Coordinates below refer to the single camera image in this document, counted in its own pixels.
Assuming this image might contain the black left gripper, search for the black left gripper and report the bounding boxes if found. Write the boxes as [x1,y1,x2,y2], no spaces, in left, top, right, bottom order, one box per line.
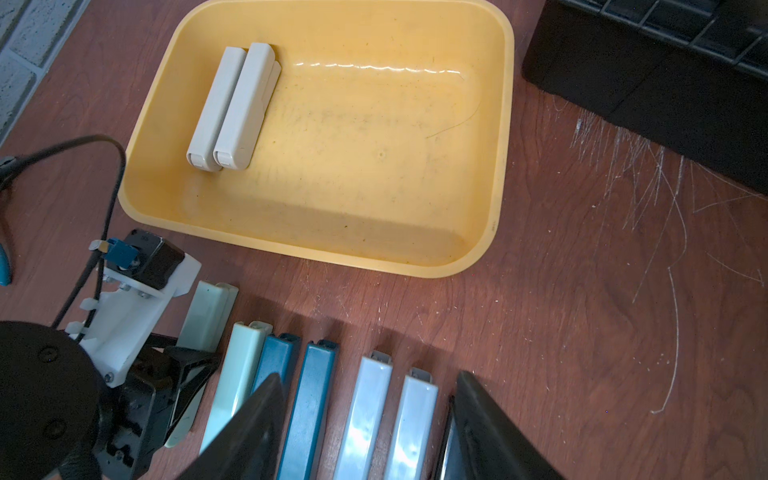
[96,334,221,479]

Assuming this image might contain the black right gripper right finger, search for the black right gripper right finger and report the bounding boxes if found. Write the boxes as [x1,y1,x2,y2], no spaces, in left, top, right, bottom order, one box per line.
[444,371,562,479]

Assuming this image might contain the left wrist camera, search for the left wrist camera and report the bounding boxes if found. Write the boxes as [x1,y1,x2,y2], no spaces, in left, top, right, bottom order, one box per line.
[104,229,185,290]

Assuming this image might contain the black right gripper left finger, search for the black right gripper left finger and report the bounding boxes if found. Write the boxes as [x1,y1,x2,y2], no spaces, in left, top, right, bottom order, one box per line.
[179,373,286,479]

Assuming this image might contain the black bar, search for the black bar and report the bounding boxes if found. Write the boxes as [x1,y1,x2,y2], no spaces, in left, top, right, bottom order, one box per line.
[431,395,454,480]

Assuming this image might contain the light mint bar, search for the light mint bar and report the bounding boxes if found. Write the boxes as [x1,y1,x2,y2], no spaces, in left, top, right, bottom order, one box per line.
[200,321,273,453]

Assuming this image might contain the long beige bar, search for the long beige bar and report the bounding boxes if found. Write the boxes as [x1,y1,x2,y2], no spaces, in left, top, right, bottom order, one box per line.
[213,43,281,170]

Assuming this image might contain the teal handled pliers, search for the teal handled pliers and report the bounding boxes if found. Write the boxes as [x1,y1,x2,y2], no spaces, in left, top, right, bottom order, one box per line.
[0,241,12,286]

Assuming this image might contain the short beige bar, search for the short beige bar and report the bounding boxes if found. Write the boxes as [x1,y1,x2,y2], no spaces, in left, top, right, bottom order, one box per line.
[186,47,246,172]

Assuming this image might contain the yellow plastic tray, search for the yellow plastic tray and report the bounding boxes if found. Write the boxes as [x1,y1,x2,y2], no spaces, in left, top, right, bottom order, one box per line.
[119,1,515,278]

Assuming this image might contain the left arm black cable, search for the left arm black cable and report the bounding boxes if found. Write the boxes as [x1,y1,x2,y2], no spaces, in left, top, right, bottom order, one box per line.
[0,134,128,330]

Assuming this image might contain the black plastic toolbox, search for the black plastic toolbox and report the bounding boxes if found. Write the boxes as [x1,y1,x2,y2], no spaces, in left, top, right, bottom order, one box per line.
[522,1,767,193]

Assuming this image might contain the dark teal bar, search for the dark teal bar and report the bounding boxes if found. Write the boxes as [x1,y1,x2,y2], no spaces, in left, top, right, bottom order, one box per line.
[251,333,302,397]

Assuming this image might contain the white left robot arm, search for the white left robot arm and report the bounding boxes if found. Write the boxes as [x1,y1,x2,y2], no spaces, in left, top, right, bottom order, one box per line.
[1,321,221,479]

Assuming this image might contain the pale green bar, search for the pale green bar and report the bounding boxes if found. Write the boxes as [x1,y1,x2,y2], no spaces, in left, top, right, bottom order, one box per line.
[164,281,239,448]

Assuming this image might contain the light grey bar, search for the light grey bar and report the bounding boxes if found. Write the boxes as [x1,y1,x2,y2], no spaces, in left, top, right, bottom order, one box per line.
[333,350,393,479]

